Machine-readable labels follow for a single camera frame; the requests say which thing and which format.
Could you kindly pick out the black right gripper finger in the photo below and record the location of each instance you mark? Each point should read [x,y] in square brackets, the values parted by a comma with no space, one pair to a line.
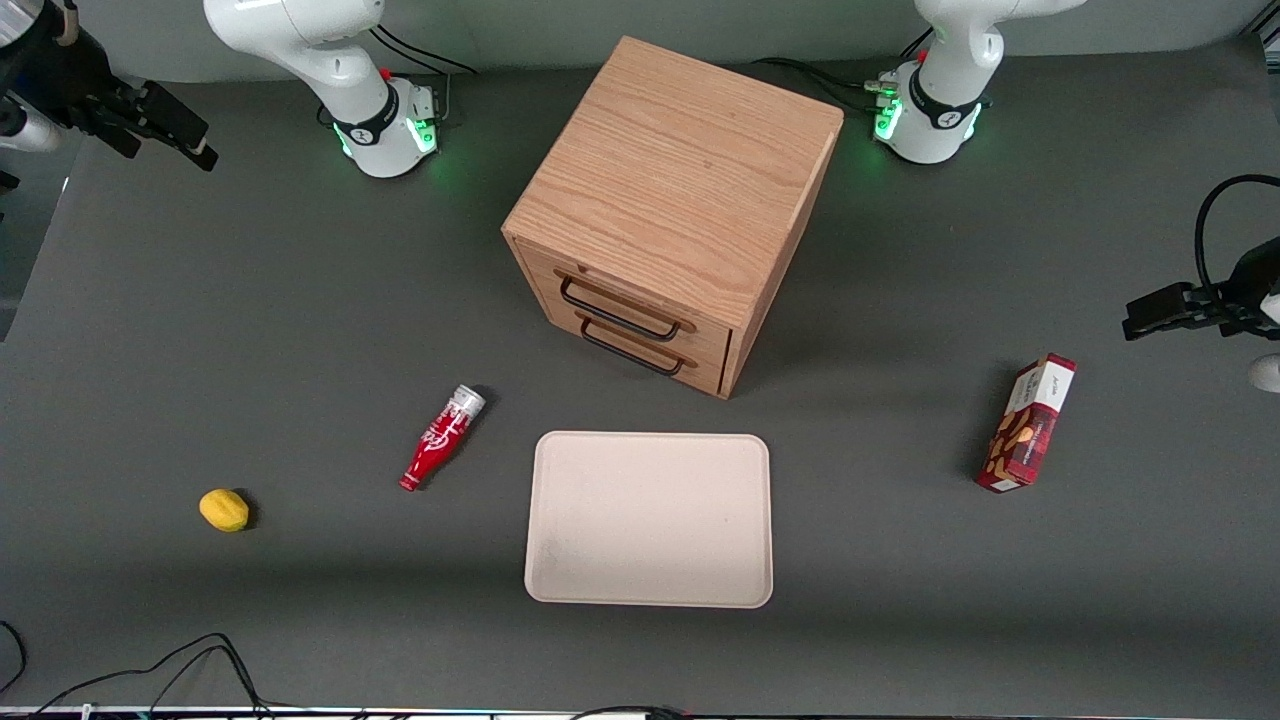
[118,138]
[175,125]

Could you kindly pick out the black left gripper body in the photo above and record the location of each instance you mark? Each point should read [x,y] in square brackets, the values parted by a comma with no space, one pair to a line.
[1232,297]

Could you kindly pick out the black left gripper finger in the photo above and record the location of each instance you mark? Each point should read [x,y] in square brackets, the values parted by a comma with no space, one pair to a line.
[1165,308]
[1240,322]

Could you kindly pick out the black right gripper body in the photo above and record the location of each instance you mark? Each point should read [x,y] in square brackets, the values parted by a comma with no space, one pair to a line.
[82,97]

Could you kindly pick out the red coke bottle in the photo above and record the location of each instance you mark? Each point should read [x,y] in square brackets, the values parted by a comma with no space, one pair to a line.
[440,440]

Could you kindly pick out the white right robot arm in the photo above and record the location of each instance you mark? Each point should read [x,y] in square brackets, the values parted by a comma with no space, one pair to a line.
[330,60]

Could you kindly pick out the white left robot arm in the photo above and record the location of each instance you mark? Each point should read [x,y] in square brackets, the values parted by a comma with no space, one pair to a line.
[950,90]

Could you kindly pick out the beige plastic tray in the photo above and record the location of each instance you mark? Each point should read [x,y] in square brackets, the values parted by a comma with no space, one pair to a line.
[648,520]

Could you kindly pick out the red cookie box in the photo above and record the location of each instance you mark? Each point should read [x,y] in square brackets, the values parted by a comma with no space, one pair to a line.
[1030,425]

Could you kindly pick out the yellow lemon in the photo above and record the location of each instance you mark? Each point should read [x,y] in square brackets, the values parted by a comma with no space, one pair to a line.
[223,510]

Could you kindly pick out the wooden drawer cabinet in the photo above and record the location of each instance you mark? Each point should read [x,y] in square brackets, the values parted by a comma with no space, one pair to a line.
[680,170]

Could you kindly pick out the small black bracket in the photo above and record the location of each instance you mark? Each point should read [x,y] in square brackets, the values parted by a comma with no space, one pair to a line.
[7,182]

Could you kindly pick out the aluminium frame bar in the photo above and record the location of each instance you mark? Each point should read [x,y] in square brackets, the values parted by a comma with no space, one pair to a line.
[1262,35]

